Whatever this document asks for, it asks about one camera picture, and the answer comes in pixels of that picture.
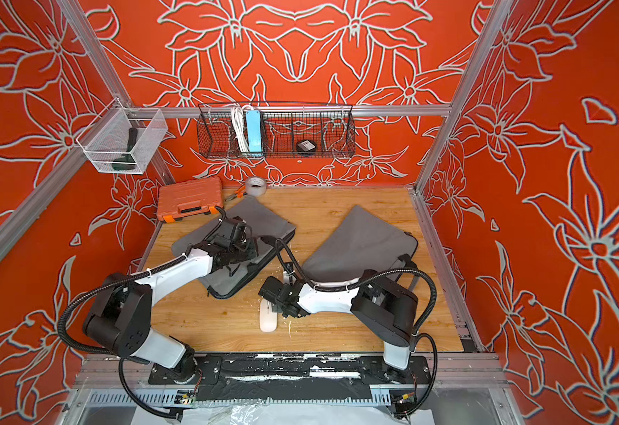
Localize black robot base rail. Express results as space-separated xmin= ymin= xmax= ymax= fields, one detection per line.
xmin=148 ymin=352 xmax=433 ymax=406

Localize pink computer mouse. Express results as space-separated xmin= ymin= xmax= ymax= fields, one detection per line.
xmin=259 ymin=299 xmax=277 ymax=333

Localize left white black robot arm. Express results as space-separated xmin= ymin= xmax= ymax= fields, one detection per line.
xmin=57 ymin=207 xmax=257 ymax=424

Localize white coiled cable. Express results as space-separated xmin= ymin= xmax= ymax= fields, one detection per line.
xmin=230 ymin=104 xmax=252 ymax=154

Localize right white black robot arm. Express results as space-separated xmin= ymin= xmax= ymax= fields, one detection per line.
xmin=259 ymin=238 xmax=440 ymax=421

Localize orange tool case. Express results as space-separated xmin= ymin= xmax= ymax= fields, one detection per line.
xmin=157 ymin=176 xmax=224 ymax=223

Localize dark green flashlight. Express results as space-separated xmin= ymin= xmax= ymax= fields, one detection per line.
xmin=112 ymin=127 xmax=139 ymax=171

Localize grey laptop bag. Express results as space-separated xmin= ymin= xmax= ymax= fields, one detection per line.
xmin=302 ymin=205 xmax=418 ymax=283
xmin=171 ymin=198 xmax=296 ymax=299

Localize orange handled pliers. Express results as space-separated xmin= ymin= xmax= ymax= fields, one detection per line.
xmin=224 ymin=186 xmax=247 ymax=204

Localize black wire wall basket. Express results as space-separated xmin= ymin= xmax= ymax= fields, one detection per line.
xmin=196 ymin=102 xmax=356 ymax=159

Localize clear tape roll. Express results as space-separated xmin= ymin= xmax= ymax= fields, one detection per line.
xmin=245 ymin=177 xmax=267 ymax=198

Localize clear plastic wall bin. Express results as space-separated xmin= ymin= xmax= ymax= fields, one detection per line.
xmin=75 ymin=102 xmax=168 ymax=175

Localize light blue box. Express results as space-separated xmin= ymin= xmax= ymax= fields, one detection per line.
xmin=246 ymin=109 xmax=263 ymax=157

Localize black round tape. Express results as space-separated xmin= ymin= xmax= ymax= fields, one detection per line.
xmin=295 ymin=139 xmax=317 ymax=157

